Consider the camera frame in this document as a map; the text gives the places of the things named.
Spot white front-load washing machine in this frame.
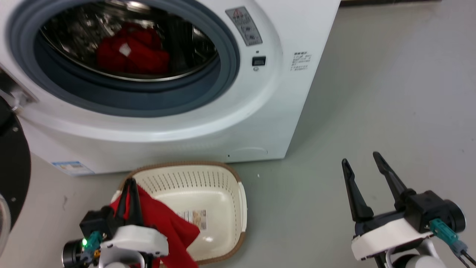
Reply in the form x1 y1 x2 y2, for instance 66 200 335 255
0 0 341 176

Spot gripper teal plug cable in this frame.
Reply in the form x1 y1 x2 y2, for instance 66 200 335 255
80 231 103 265
429 218 476 267

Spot right gripper teal plug cable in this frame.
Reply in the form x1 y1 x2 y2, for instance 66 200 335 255
429 218 476 267

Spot black round washer door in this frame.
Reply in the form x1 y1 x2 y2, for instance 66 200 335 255
0 98 32 257

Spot barcode sticker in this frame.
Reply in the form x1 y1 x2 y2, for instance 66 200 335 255
177 209 208 231

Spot red garment with white tag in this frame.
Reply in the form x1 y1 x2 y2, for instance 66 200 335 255
96 22 171 75

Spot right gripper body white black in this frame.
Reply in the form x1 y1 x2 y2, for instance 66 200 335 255
351 190 467 261

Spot grey warning sticker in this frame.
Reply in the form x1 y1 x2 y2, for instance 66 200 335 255
225 6 263 47

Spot cream perforated laundry basket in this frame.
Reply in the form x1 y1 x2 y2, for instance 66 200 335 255
116 161 248 265

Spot blue energy label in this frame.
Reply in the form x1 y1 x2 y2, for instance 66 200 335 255
52 161 94 176

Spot left gripper teal plug cable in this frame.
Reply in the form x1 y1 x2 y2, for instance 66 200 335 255
80 231 103 265

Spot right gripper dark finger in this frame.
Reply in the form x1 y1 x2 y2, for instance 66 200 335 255
341 158 374 223
372 151 417 211

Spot red cloth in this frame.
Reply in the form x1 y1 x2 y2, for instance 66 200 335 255
110 184 201 268

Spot metal door hinge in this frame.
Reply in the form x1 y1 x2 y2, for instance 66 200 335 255
0 70 38 113

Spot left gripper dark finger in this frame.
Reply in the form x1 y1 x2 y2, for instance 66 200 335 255
129 179 144 227
114 178 131 225

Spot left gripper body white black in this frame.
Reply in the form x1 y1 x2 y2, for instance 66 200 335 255
62 206 170 267

